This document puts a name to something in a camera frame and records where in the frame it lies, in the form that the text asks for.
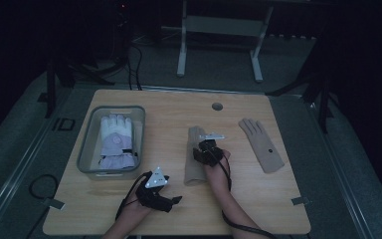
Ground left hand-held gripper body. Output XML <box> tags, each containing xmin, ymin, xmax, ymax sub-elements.
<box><xmin>134</xmin><ymin>166</ymin><xmax>175</xmax><ymax>214</ymax></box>

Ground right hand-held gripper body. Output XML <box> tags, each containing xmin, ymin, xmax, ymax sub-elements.
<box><xmin>192</xmin><ymin>131</ymin><xmax>227</xmax><ymax>167</ymax></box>

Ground plain beige glove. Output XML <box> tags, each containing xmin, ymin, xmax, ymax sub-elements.
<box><xmin>183</xmin><ymin>125</ymin><xmax>214</xmax><ymax>187</ymax></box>

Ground purple glove with white fingers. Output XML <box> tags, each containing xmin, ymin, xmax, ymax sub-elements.
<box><xmin>97</xmin><ymin>114</ymin><xmax>139</xmax><ymax>170</ymax></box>

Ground grey plastic bin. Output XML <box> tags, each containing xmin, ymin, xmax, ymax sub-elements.
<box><xmin>76</xmin><ymin>105</ymin><xmax>146</xmax><ymax>180</ymax></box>

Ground person's left hand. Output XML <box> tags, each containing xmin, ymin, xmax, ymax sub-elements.
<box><xmin>121</xmin><ymin>192</ymin><xmax>155</xmax><ymax>228</ymax></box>

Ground beige glove with dark button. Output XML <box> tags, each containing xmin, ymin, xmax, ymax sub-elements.
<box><xmin>238</xmin><ymin>118</ymin><xmax>286</xmax><ymax>174</ymax></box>

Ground grey tape piece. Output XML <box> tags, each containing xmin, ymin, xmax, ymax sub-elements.
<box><xmin>42</xmin><ymin>197</ymin><xmax>66</xmax><ymax>211</ymax></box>

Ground small grey tape strip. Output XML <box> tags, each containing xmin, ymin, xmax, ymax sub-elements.
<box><xmin>290</xmin><ymin>196</ymin><xmax>310</xmax><ymax>206</ymax></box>

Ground black rectangular floor marker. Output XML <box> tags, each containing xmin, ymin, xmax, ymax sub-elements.
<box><xmin>51</xmin><ymin>117</ymin><xmax>77</xmax><ymax>132</ymax></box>

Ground black stand with angled legs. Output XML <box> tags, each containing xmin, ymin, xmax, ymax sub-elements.
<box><xmin>266</xmin><ymin>33</ymin><xmax>338</xmax><ymax>134</ymax></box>

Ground black tripod stand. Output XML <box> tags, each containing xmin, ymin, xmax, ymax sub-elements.
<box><xmin>37</xmin><ymin>0</ymin><xmax>131</xmax><ymax>120</ymax></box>

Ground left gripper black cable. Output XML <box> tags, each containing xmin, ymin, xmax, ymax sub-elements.
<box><xmin>114</xmin><ymin>172</ymin><xmax>153</xmax><ymax>222</ymax></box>

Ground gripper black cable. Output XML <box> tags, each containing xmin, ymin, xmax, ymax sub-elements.
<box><xmin>206</xmin><ymin>142</ymin><xmax>279</xmax><ymax>239</ymax></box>
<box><xmin>114</xmin><ymin>172</ymin><xmax>153</xmax><ymax>222</ymax></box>

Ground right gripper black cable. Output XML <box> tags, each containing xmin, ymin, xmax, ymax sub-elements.
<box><xmin>206</xmin><ymin>142</ymin><xmax>279</xmax><ymax>239</ymax></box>

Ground black hanging cables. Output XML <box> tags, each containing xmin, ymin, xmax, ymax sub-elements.
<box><xmin>125</xmin><ymin>42</ymin><xmax>144</xmax><ymax>92</ymax></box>

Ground black cable loop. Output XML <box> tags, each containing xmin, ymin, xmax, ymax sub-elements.
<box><xmin>24</xmin><ymin>173</ymin><xmax>60</xmax><ymax>239</ymax></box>

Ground white metal stand frame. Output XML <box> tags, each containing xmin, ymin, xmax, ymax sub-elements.
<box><xmin>176</xmin><ymin>0</ymin><xmax>275</xmax><ymax>84</ymax></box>

